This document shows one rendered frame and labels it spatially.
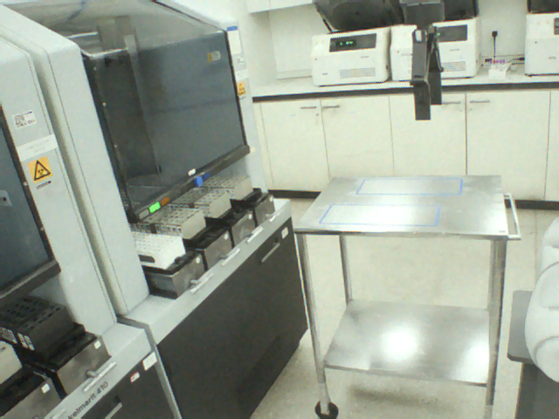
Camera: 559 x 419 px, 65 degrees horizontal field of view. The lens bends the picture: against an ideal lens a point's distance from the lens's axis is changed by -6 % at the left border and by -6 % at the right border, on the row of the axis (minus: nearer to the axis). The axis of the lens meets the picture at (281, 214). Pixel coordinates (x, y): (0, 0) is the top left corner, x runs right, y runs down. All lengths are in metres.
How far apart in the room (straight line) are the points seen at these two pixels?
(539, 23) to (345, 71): 1.27
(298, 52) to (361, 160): 1.21
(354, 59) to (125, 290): 2.47
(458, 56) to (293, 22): 1.57
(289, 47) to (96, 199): 3.22
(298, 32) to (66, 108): 3.20
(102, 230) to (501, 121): 2.61
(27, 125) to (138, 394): 0.71
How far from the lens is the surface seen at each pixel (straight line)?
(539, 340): 0.84
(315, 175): 3.68
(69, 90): 1.18
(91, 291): 1.23
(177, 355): 1.38
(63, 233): 1.16
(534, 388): 1.20
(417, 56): 0.90
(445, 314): 1.90
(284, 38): 4.24
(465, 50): 3.19
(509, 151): 3.30
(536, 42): 3.17
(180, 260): 1.35
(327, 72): 3.44
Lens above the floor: 1.40
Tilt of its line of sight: 23 degrees down
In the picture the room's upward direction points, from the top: 9 degrees counter-clockwise
